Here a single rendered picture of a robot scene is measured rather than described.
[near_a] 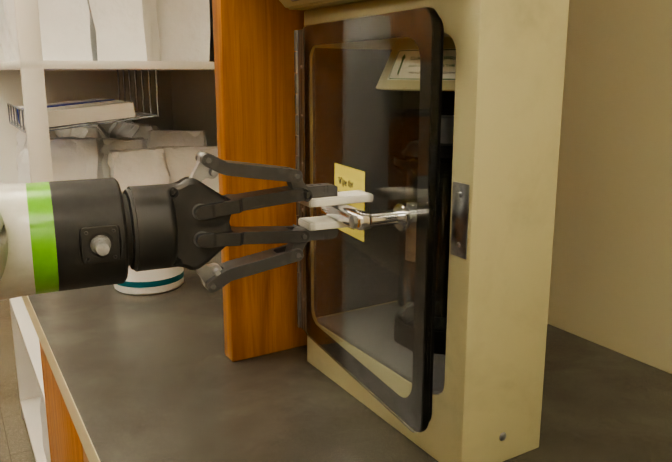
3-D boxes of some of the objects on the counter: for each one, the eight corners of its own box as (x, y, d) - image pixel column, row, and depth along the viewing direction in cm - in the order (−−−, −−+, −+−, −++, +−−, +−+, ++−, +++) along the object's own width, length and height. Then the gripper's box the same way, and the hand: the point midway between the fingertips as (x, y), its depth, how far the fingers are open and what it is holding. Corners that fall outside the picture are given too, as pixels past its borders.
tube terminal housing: (445, 326, 106) (464, -212, 90) (624, 415, 78) (696, -335, 63) (306, 360, 93) (300, -258, 78) (461, 480, 66) (500, -437, 50)
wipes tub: (172, 270, 135) (169, 198, 132) (194, 288, 124) (190, 209, 121) (106, 280, 129) (100, 204, 126) (122, 300, 118) (117, 217, 115)
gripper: (136, 323, 56) (383, 285, 66) (126, 150, 53) (386, 138, 63) (124, 296, 63) (350, 266, 73) (113, 142, 60) (350, 132, 70)
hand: (336, 210), depth 67 cm, fingers closed, pressing on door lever
